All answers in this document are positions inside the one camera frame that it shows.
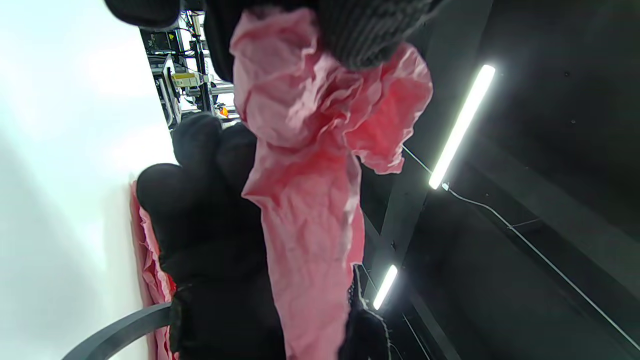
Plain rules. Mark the person's right hand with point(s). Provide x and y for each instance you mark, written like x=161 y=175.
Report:
x=210 y=225

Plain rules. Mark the person's left hand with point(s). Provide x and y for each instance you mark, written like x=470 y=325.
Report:
x=360 y=30

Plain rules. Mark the pink wrinkled paper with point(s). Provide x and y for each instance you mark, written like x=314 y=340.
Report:
x=150 y=270
x=310 y=200

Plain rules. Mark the ceiling light strip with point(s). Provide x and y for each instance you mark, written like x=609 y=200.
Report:
x=462 y=125
x=385 y=287

